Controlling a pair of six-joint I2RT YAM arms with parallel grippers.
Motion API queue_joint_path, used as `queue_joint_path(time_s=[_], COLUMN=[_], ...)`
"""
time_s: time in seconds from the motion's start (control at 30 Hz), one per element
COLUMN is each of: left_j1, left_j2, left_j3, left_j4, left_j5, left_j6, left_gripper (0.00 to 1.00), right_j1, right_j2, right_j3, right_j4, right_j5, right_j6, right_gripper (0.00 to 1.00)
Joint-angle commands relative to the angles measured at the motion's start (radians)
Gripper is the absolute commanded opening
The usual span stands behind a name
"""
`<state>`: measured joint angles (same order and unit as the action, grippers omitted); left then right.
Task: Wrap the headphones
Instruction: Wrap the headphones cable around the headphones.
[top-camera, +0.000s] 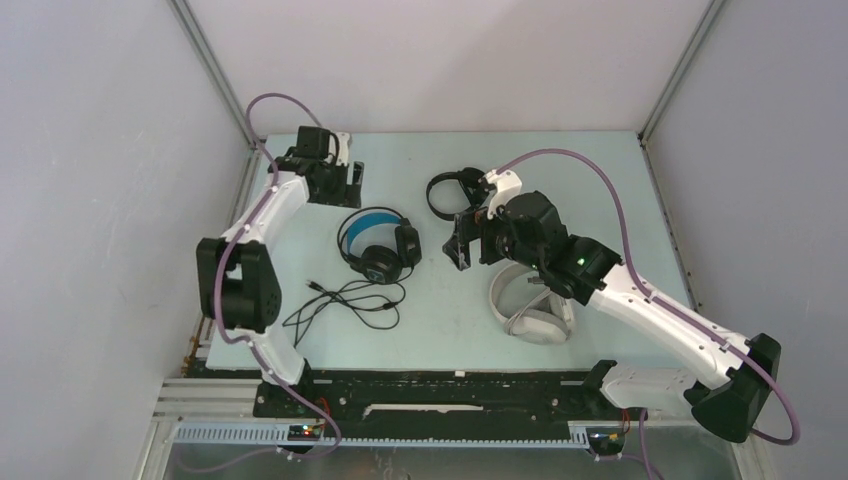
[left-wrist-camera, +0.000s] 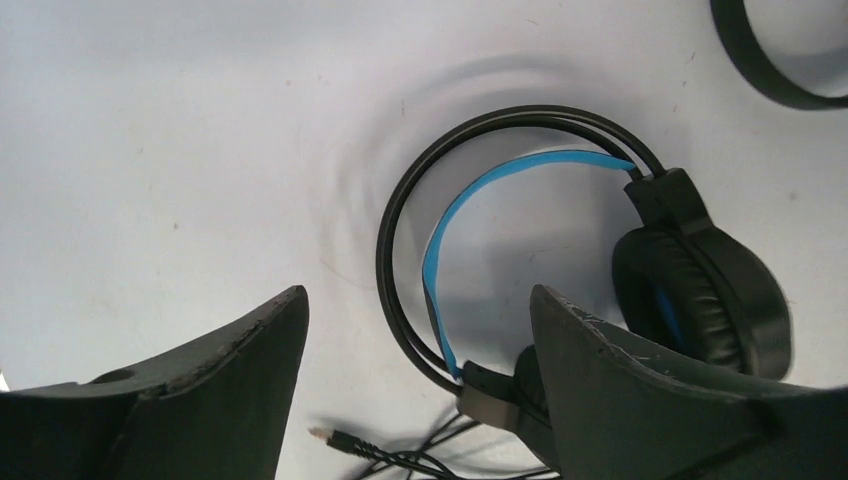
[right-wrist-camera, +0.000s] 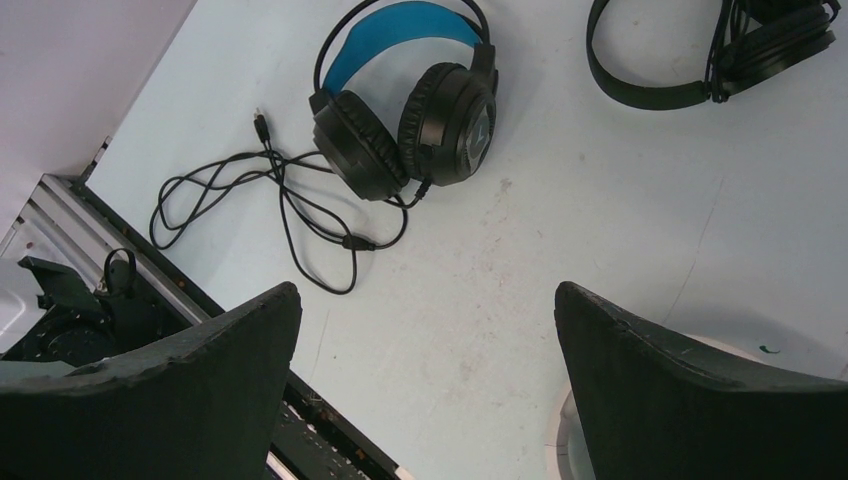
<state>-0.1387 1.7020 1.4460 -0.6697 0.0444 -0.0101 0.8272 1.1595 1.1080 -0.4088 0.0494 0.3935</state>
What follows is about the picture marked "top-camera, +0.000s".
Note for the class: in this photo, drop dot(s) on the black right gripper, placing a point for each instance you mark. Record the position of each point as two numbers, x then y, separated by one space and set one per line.
468 226

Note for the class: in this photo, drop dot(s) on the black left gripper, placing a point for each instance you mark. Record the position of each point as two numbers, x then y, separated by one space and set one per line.
346 195

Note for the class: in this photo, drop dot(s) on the small black on-ear headphones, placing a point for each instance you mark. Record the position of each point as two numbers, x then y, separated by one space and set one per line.
450 193

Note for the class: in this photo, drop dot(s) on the white gaming headset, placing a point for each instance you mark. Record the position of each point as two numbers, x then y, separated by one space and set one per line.
546 319

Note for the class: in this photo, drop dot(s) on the black and blue headset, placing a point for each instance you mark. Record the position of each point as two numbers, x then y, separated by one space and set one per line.
380 262

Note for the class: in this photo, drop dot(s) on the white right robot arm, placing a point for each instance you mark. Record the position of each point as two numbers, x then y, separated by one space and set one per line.
731 375

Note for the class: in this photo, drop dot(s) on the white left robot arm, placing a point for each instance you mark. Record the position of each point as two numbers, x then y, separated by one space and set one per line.
238 286

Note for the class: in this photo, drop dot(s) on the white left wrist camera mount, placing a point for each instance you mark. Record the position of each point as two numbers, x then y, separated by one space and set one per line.
343 141

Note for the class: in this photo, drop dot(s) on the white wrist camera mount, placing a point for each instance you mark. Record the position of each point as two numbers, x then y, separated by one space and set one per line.
343 141
503 185

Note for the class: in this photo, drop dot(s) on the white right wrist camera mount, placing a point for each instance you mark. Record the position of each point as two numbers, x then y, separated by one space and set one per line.
503 185

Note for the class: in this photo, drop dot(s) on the aluminium frame post left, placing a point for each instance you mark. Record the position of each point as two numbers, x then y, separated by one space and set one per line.
190 24

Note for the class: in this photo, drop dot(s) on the aluminium frame post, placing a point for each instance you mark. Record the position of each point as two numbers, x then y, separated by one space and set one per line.
692 48
190 24

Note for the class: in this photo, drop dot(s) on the white slotted cable duct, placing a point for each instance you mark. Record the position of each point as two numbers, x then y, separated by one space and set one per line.
294 435

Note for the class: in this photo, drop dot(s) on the aluminium frame post right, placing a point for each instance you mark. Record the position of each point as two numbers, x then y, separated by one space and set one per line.
692 48

